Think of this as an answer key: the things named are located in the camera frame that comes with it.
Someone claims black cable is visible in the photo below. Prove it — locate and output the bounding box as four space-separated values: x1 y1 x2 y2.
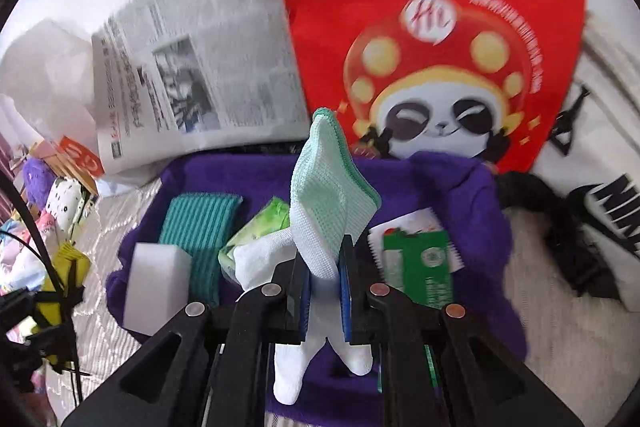
0 171 87 408

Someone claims green tissue pack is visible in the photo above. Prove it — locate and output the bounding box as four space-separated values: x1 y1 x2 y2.
218 196 290 283

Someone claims red panda paper bag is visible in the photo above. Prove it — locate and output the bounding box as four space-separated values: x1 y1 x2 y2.
284 0 586 171

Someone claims white Miniso plastic bag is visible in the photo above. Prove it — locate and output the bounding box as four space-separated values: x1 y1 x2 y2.
0 18 106 180

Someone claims striped quilted mattress cover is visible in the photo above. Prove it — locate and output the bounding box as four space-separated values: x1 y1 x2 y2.
74 181 639 426

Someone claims yellow black pouch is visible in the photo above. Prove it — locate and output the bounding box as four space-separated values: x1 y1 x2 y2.
32 242 91 373

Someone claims colourful bedding pile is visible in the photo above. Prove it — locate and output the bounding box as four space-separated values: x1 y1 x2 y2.
1 140 96 293

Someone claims small white fruit sachet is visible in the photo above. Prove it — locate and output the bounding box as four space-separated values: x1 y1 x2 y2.
368 208 444 270

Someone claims green snack packet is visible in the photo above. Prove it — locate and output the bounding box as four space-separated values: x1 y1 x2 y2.
382 228 454 309

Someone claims purple towel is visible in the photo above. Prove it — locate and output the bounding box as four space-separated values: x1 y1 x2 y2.
105 153 527 426

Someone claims folded newspaper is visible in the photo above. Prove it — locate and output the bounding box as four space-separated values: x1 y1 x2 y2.
92 0 310 174

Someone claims white mint sock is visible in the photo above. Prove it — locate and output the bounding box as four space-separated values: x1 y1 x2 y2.
273 108 381 405

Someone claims white Nike waist bag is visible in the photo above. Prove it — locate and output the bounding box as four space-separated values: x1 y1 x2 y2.
494 1 640 313

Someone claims teal striped cloth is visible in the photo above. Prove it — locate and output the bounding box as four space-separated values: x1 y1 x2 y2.
158 193 243 307

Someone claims white sponge block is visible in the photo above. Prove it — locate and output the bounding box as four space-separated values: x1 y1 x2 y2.
122 243 192 336

